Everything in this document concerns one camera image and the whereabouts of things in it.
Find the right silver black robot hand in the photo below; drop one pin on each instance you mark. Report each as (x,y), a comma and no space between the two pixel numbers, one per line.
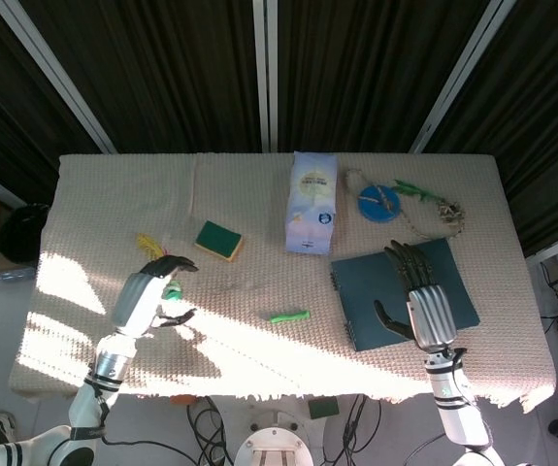
(431,315)

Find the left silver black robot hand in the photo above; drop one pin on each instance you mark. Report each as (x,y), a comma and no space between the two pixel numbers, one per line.
(135,301)

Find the green toy bean pod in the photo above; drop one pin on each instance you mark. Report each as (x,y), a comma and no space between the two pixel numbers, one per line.
(288,316)

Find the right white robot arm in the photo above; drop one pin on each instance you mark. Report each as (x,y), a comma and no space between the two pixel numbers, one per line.
(453,403)

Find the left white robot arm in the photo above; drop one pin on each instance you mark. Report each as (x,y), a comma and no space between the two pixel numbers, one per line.
(108,364)

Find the feather shuttlecock green base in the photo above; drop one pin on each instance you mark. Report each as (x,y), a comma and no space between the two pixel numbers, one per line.
(150,244)

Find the dark blue spiral notebook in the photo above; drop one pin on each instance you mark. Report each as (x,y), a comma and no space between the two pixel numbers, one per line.
(366,291)

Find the green yellow sponge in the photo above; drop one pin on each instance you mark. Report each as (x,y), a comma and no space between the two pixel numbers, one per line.
(216,237)

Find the orange object under table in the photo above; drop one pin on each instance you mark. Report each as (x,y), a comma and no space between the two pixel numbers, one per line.
(181,400)

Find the blue round disc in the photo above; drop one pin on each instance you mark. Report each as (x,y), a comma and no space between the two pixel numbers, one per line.
(370,206)

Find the clear plastic water bottle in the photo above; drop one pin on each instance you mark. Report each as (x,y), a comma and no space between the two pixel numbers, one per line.
(9,276)

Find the green feather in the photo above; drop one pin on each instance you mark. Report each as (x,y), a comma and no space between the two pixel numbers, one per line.
(407,187)

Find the green block under table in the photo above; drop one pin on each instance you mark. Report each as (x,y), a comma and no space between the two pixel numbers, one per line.
(322,409)

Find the beige waffle tablecloth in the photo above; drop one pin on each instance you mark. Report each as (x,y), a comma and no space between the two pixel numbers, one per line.
(259,194)

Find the light blue tissue pack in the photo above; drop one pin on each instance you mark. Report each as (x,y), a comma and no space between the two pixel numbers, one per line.
(310,204)

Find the white robot torso base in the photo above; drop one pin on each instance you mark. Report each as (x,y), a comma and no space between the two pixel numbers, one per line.
(273,444)

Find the white frame post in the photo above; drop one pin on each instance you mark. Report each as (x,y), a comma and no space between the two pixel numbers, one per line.
(463,73)
(265,73)
(53,73)

